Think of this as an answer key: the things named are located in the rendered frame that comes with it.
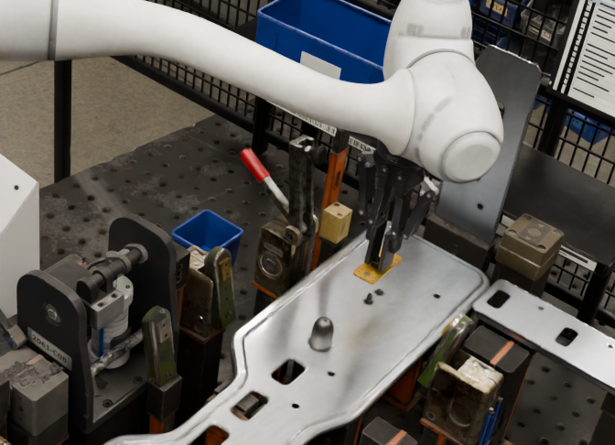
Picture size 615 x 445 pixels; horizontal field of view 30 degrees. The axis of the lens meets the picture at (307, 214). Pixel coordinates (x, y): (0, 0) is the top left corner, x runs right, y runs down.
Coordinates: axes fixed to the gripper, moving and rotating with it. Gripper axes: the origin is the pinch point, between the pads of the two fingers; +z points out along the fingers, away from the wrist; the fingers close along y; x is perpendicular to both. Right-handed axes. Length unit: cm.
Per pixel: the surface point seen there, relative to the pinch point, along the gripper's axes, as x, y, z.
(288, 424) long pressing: -28.3, 6.0, 11.2
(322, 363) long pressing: -15.7, 2.5, 11.2
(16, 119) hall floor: 94, -185, 111
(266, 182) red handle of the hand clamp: -0.8, -21.1, -0.3
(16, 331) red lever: -48, -25, 2
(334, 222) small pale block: 6.1, -11.9, 6.0
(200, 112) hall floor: 143, -147, 111
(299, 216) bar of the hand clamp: -1.9, -13.6, 1.4
